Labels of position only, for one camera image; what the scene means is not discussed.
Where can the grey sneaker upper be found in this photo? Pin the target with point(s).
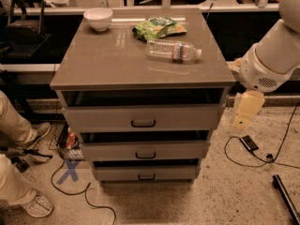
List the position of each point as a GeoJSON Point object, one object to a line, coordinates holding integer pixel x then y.
{"type": "Point", "coordinates": [42, 131]}

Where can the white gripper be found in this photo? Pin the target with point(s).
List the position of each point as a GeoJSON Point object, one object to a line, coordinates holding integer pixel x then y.
{"type": "Point", "coordinates": [257, 73]}

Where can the black chair frame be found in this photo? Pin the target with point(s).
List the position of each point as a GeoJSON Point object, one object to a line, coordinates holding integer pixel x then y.
{"type": "Point", "coordinates": [25, 30]}

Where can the blue tape cross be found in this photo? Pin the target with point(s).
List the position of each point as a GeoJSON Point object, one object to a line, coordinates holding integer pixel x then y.
{"type": "Point", "coordinates": [70, 172]}

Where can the white bowl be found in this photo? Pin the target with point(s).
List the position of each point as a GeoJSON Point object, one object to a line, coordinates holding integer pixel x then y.
{"type": "Point", "coordinates": [99, 18]}

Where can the black small device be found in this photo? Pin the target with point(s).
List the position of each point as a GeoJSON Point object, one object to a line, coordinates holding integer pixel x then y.
{"type": "Point", "coordinates": [249, 144]}

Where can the grey drawer cabinet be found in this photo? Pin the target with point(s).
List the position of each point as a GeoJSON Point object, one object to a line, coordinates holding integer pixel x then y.
{"type": "Point", "coordinates": [112, 68]}

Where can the clear plastic water bottle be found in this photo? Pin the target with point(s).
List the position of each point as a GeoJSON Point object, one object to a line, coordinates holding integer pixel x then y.
{"type": "Point", "coordinates": [173, 49]}

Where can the white sneaker lower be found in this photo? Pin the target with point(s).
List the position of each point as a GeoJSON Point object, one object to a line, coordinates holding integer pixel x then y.
{"type": "Point", "coordinates": [39, 206]}

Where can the beige trouser leg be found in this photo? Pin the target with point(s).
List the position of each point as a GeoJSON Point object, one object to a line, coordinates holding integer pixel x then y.
{"type": "Point", "coordinates": [14, 188]}
{"type": "Point", "coordinates": [14, 125]}

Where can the grey top drawer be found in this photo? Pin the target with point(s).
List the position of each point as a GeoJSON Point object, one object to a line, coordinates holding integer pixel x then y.
{"type": "Point", "coordinates": [143, 118]}

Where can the beige trouser leg upper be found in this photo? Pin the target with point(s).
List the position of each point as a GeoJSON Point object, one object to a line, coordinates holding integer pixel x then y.
{"type": "Point", "coordinates": [14, 125]}

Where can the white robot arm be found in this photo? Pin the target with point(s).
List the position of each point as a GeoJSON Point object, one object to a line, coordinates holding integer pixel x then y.
{"type": "Point", "coordinates": [267, 64]}

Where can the black bar on floor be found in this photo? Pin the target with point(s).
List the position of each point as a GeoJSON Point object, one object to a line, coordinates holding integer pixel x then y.
{"type": "Point", "coordinates": [278, 184]}

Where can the beige trouser leg lower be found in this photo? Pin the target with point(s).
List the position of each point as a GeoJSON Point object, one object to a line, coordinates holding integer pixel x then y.
{"type": "Point", "coordinates": [14, 188]}

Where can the green snack bag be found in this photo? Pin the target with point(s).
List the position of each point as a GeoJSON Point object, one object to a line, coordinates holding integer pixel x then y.
{"type": "Point", "coordinates": [156, 28]}

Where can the grey drawer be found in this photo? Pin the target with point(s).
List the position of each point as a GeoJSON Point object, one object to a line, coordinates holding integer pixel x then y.
{"type": "Point", "coordinates": [146, 170]}
{"type": "Point", "coordinates": [143, 118]}
{"type": "Point", "coordinates": [117, 146]}

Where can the grey bottom drawer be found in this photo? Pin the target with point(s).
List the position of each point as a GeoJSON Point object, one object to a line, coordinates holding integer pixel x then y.
{"type": "Point", "coordinates": [146, 170]}

